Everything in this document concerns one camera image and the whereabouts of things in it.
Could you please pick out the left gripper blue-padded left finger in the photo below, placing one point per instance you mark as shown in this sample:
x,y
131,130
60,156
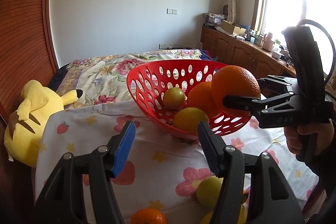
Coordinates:
x,y
62,199

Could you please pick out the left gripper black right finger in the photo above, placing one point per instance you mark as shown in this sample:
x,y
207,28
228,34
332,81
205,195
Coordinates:
x,y
271,199

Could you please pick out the large orange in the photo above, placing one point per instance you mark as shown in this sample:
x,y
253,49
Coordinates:
x,y
233,80

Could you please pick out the green apple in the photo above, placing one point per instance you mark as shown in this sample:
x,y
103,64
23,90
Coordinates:
x,y
208,191

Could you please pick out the medium tangerine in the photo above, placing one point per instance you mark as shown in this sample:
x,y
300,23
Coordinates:
x,y
148,216

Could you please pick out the yellow lemon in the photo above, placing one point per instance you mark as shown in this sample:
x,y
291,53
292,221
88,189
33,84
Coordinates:
x,y
188,119

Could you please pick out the yellow pear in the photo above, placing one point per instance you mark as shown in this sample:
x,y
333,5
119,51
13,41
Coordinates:
x,y
241,220

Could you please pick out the pink kettle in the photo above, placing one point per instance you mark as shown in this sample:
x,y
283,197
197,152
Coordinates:
x,y
268,42

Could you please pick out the wooden sideboard cabinet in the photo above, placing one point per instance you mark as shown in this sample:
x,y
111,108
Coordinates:
x,y
232,51

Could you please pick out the yellow pikachu plush toy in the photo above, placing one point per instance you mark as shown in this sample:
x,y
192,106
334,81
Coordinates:
x,y
22,138

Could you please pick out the orange in basket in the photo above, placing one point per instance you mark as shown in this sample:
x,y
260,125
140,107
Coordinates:
x,y
201,97

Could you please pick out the cardboard box on cabinet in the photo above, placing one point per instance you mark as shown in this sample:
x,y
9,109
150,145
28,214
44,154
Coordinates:
x,y
233,28

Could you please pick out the red perforated plastic basket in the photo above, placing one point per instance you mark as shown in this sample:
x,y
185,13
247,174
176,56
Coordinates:
x,y
148,83

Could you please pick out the small green fruit in basket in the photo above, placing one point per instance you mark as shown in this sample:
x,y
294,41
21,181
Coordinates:
x,y
174,98

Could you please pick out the floral bed quilt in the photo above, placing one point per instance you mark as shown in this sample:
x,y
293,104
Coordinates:
x,y
103,79

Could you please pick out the wooden slatted wardrobe door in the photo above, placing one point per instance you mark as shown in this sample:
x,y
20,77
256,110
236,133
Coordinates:
x,y
27,49

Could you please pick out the wall power strip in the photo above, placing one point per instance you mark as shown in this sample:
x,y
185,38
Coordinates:
x,y
170,46

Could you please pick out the white wall switch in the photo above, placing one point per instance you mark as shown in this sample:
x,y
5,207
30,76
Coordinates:
x,y
172,11

